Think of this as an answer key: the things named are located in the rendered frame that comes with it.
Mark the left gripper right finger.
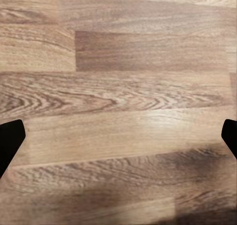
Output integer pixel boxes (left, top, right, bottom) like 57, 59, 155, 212
221, 119, 237, 159

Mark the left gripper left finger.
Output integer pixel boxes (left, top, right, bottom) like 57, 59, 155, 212
0, 119, 26, 178

